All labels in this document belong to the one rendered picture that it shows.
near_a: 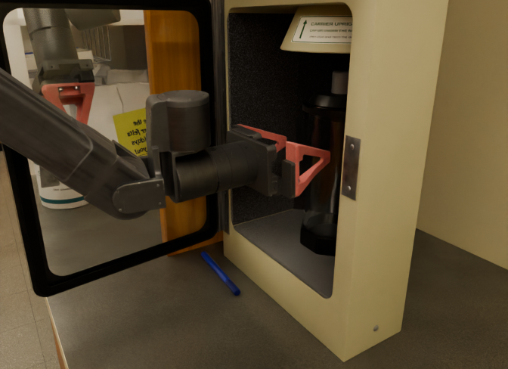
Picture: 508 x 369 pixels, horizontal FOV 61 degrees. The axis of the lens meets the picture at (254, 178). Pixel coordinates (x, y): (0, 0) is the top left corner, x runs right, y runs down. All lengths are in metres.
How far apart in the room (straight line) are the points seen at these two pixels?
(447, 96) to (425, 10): 0.43
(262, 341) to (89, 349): 0.23
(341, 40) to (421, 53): 0.09
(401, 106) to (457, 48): 0.42
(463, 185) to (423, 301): 0.28
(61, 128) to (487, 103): 0.70
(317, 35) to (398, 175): 0.19
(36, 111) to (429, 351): 0.55
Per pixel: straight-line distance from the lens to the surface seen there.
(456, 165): 0.93
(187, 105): 0.46
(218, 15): 0.70
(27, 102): 0.46
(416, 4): 0.49
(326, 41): 0.54
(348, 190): 0.49
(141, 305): 0.71
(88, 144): 0.46
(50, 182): 0.60
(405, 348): 0.65
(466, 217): 0.94
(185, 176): 0.49
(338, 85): 0.62
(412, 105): 0.51
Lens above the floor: 1.35
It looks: 20 degrees down
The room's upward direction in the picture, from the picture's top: straight up
